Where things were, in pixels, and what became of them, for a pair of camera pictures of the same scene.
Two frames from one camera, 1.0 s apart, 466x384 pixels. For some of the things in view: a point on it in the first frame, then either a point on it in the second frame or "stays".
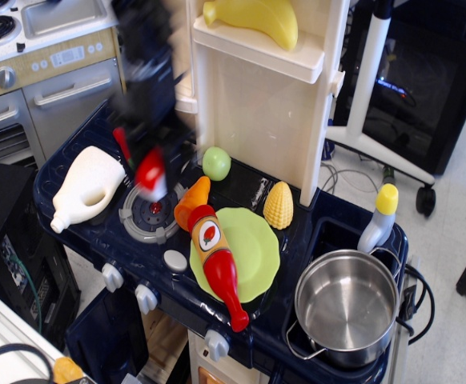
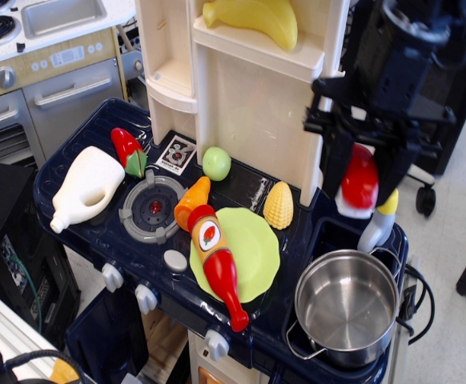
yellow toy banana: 259,14 stays
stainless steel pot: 346,306 stays
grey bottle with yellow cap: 380,228 stays
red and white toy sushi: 150,174 -> 358,194
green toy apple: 216,163 stays
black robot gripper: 146,110 -> 384,97
